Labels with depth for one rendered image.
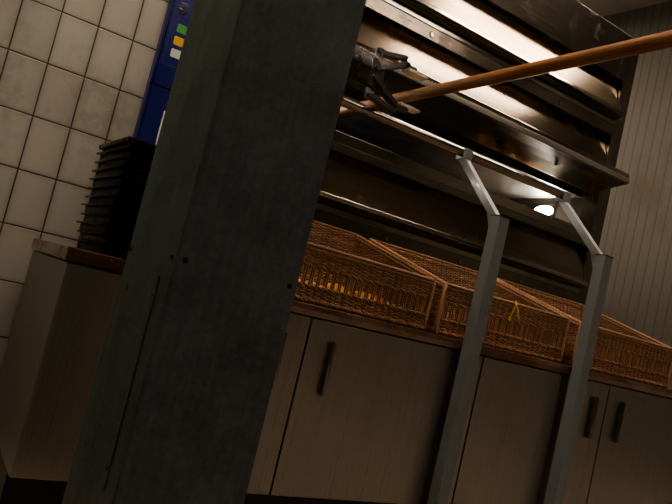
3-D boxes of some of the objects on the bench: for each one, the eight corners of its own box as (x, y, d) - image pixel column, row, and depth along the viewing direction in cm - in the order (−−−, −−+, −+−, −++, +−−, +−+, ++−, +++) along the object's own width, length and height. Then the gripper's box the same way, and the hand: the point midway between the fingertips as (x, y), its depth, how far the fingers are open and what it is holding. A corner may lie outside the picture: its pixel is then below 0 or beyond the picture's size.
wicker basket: (188, 274, 209) (211, 187, 212) (339, 310, 239) (357, 233, 241) (257, 291, 168) (284, 182, 171) (429, 332, 198) (450, 239, 200)
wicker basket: (473, 342, 272) (488, 274, 274) (567, 365, 300) (580, 303, 303) (572, 366, 230) (589, 286, 232) (670, 389, 259) (685, 318, 261)
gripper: (354, 27, 179) (421, 60, 191) (335, 105, 178) (403, 134, 189) (370, 20, 173) (438, 55, 185) (351, 102, 171) (420, 132, 183)
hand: (414, 92), depth 186 cm, fingers open, 9 cm apart
